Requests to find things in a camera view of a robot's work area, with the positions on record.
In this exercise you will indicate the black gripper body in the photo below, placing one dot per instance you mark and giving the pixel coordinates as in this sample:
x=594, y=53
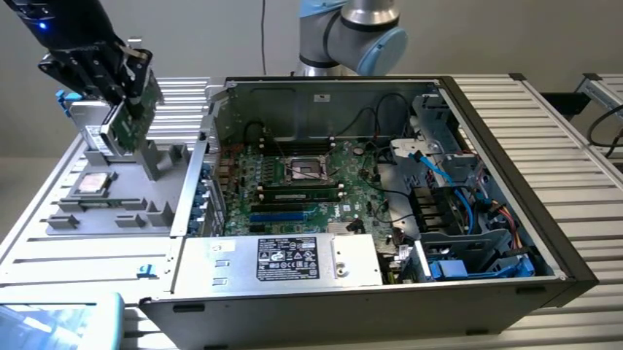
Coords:
x=63, y=22

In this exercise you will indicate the green graphics card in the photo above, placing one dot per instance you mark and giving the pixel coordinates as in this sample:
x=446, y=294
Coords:
x=131, y=131

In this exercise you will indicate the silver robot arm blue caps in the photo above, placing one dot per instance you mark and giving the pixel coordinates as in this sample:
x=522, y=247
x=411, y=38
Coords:
x=335, y=33

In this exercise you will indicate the CPU chip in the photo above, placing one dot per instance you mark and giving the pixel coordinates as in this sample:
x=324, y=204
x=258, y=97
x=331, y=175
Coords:
x=94, y=183

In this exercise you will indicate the grey parts rack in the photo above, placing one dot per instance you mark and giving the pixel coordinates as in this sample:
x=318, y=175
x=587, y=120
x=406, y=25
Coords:
x=122, y=197

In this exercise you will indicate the CPU socket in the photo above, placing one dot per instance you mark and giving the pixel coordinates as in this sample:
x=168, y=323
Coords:
x=307, y=168

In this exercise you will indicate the installed RAM stick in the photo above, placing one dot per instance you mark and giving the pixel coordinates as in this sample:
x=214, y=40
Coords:
x=299, y=197
x=299, y=190

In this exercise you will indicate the black expansion slot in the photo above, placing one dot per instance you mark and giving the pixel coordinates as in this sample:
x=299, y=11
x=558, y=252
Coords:
x=278, y=208

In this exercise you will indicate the blue expansion slot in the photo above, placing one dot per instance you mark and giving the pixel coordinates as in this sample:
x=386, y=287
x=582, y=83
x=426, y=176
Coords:
x=278, y=217

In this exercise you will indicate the green motherboard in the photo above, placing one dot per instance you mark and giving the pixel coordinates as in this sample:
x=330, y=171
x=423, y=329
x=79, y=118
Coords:
x=350, y=182

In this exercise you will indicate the small blue clip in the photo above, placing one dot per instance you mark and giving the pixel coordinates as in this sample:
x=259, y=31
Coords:
x=146, y=271

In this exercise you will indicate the silver power supply unit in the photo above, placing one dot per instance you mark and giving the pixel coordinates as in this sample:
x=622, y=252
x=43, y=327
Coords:
x=278, y=262

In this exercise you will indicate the silver chipset heatsink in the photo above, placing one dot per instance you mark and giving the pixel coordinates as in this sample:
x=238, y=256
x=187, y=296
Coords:
x=344, y=228

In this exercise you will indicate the grey metal disk bay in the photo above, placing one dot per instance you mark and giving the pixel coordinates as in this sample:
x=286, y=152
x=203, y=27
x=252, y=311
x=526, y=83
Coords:
x=438, y=153

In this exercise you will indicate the light blue framed box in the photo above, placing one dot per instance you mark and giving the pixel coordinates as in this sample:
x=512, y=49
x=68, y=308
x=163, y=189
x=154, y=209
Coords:
x=59, y=321

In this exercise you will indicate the open black PC case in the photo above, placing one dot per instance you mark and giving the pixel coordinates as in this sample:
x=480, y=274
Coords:
x=350, y=313

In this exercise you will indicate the blue plastic bay latch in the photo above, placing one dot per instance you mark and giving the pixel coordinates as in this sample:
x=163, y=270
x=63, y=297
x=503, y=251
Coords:
x=447, y=270

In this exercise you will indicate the metal slat side table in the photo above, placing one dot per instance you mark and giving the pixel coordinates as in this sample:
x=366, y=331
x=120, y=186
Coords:
x=603, y=91

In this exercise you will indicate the silver hard disk blue bracket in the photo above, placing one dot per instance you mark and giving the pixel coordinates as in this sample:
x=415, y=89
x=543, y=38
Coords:
x=90, y=120

